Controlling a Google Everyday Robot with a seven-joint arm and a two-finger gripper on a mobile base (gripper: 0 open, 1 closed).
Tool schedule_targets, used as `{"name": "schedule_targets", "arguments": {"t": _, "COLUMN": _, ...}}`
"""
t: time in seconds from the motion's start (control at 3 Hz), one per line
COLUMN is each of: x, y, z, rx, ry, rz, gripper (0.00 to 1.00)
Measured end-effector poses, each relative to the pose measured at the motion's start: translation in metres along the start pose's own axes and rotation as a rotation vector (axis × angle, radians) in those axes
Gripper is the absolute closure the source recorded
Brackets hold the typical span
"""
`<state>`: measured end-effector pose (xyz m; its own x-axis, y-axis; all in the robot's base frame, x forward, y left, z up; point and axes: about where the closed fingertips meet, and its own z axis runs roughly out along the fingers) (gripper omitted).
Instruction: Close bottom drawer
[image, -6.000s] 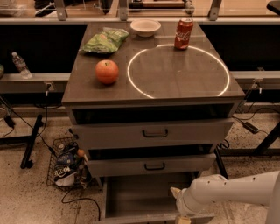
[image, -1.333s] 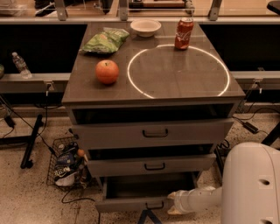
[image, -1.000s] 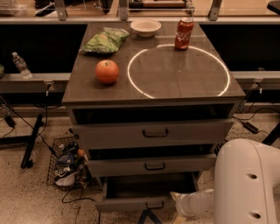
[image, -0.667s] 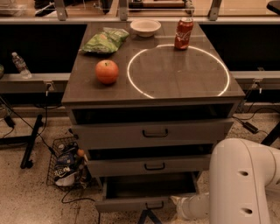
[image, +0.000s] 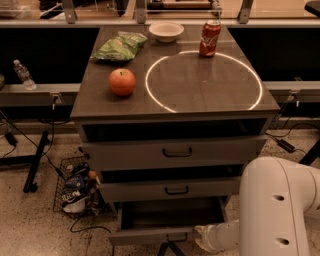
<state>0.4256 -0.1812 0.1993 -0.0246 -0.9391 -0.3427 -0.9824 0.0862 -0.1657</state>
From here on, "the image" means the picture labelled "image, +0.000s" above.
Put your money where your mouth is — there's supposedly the blue floor tape cross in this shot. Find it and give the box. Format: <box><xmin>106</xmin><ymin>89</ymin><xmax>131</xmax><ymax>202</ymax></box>
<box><xmin>157</xmin><ymin>242</ymin><xmax>185</xmax><ymax>256</ymax></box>

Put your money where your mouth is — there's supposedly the red apple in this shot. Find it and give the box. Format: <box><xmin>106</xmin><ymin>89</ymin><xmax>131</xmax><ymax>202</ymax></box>
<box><xmin>108</xmin><ymin>68</ymin><xmax>136</xmax><ymax>97</ymax></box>

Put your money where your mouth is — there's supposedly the green chip bag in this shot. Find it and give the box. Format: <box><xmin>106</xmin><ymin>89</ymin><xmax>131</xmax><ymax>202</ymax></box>
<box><xmin>92</xmin><ymin>31</ymin><xmax>147</xmax><ymax>62</ymax></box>

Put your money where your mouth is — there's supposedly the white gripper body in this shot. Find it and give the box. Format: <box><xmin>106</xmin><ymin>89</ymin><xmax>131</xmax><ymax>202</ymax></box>
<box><xmin>195</xmin><ymin>225</ymin><xmax>215</xmax><ymax>253</ymax></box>

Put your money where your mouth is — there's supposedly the grey middle drawer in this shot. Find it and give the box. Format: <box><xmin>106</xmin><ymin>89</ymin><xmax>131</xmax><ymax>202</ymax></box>
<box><xmin>100</xmin><ymin>176</ymin><xmax>240</xmax><ymax>202</ymax></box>

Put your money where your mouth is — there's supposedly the black wire basket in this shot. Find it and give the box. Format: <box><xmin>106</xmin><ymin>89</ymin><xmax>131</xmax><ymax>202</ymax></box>
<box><xmin>53</xmin><ymin>156</ymin><xmax>99</xmax><ymax>218</ymax></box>

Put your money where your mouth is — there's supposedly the black power adapter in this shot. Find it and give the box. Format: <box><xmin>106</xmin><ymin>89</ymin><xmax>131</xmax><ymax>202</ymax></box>
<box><xmin>277</xmin><ymin>139</ymin><xmax>295</xmax><ymax>153</ymax></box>

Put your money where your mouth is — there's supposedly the white snack bag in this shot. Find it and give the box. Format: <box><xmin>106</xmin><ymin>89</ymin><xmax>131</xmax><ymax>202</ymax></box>
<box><xmin>61</xmin><ymin>190</ymin><xmax>87</xmax><ymax>213</ymax></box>

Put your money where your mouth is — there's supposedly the grey drawer cabinet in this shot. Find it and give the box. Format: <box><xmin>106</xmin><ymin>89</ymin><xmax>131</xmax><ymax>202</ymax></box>
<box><xmin>70</xmin><ymin>24</ymin><xmax>281</xmax><ymax>218</ymax></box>

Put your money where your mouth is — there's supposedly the black left table leg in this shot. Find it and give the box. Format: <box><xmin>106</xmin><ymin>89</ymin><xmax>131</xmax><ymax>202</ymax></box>
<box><xmin>0</xmin><ymin>131</ymin><xmax>49</xmax><ymax>193</ymax></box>

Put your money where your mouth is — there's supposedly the black floor cable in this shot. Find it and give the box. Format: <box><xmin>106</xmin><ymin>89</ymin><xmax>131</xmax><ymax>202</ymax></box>
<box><xmin>69</xmin><ymin>214</ymin><xmax>113</xmax><ymax>234</ymax></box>

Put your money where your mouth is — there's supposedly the red cola can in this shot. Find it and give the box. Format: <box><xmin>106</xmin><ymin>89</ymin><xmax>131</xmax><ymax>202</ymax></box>
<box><xmin>199</xmin><ymin>20</ymin><xmax>221</xmax><ymax>57</ymax></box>

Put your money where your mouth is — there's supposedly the clear water bottle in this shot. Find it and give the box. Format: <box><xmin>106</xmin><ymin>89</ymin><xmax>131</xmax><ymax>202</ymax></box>
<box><xmin>13</xmin><ymin>60</ymin><xmax>37</xmax><ymax>90</ymax></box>

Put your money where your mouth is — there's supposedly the grey top drawer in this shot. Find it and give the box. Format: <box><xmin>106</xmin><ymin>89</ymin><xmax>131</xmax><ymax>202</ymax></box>
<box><xmin>82</xmin><ymin>135</ymin><xmax>267</xmax><ymax>171</ymax></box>

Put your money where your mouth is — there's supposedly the grey bottom drawer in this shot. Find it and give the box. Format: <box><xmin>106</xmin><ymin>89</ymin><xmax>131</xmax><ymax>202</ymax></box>
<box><xmin>109</xmin><ymin>197</ymin><xmax>227</xmax><ymax>246</ymax></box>

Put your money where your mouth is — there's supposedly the white bowl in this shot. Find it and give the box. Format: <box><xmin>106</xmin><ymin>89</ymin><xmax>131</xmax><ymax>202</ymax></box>
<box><xmin>149</xmin><ymin>22</ymin><xmax>184</xmax><ymax>43</ymax></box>

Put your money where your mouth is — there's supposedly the black table leg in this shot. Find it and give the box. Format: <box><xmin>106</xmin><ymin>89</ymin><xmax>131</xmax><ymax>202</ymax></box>
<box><xmin>299</xmin><ymin>139</ymin><xmax>320</xmax><ymax>166</ymax></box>
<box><xmin>0</xmin><ymin>131</ymin><xmax>49</xmax><ymax>193</ymax></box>

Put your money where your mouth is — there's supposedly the black right table leg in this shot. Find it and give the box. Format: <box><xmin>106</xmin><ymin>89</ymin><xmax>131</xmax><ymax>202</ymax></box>
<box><xmin>299</xmin><ymin>139</ymin><xmax>320</xmax><ymax>166</ymax></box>

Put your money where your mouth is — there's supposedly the grey drawer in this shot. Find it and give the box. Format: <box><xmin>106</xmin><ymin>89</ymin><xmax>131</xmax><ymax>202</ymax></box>
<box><xmin>100</xmin><ymin>176</ymin><xmax>240</xmax><ymax>202</ymax></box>
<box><xmin>109</xmin><ymin>197</ymin><xmax>227</xmax><ymax>246</ymax></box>
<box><xmin>82</xmin><ymin>135</ymin><xmax>267</xmax><ymax>171</ymax></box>

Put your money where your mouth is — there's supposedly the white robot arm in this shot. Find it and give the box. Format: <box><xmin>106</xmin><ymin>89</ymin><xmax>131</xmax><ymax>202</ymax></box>
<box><xmin>195</xmin><ymin>157</ymin><xmax>320</xmax><ymax>256</ymax></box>

